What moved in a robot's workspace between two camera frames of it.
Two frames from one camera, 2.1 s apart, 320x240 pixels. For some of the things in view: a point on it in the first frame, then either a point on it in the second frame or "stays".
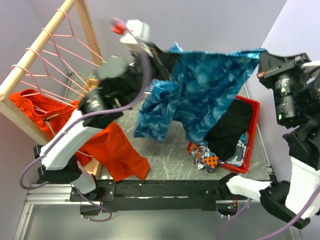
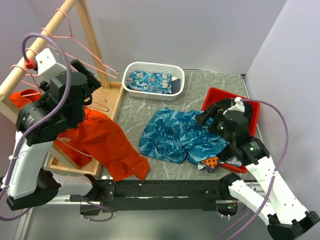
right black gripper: x=270 y=64 to x=213 y=111
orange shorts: x=109 y=148 stays
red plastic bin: x=255 y=111 stays
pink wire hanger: x=55 y=45 to x=52 y=49
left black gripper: x=163 y=61 to x=92 y=82
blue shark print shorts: x=198 y=86 to x=173 y=136
